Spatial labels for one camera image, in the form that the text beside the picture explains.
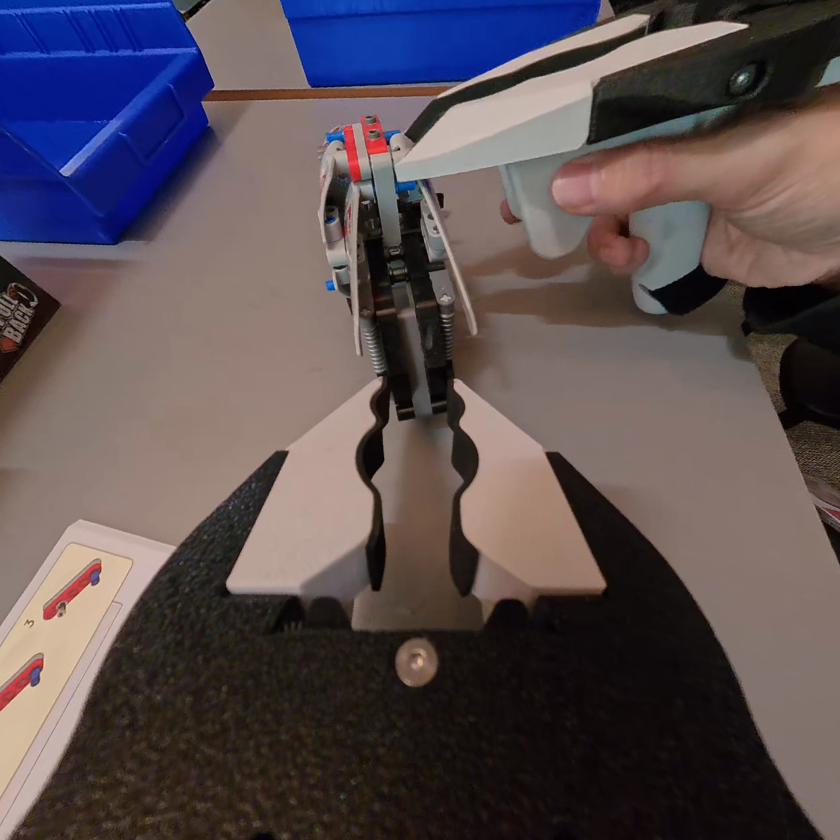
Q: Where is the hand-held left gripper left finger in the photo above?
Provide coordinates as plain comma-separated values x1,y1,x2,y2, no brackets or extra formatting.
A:
225,378,389,599

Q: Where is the person's right hand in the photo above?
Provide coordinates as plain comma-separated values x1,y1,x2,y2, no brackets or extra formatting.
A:
553,88,840,290

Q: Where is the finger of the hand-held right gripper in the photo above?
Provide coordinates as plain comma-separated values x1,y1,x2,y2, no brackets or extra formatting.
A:
392,23,750,185
406,13,658,141

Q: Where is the toy truck chassis model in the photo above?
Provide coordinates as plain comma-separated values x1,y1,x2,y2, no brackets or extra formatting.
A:
318,115,480,422

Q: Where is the black toy set box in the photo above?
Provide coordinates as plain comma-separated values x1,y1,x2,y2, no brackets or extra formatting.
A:
0,255,62,383

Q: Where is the building instruction booklet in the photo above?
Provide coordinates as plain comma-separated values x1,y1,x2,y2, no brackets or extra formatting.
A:
0,520,176,815

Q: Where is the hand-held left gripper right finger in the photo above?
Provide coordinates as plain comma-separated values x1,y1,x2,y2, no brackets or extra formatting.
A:
448,378,607,602

